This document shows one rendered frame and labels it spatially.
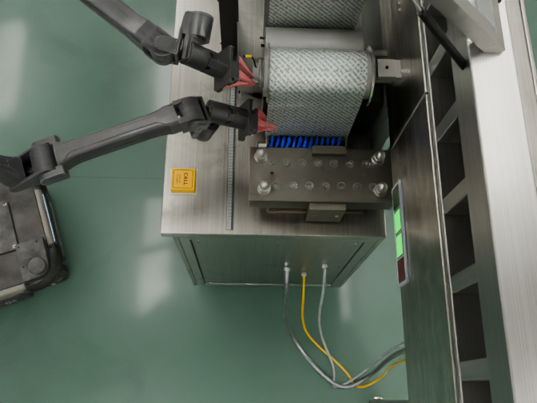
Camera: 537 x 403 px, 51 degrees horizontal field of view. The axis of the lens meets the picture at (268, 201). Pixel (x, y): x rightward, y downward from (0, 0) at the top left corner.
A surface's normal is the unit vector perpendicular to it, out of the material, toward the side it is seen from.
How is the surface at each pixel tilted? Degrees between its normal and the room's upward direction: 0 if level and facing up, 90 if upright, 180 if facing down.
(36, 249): 0
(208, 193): 0
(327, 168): 0
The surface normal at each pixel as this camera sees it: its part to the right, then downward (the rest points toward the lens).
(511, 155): 0.04, -0.33
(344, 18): 0.00, 0.95
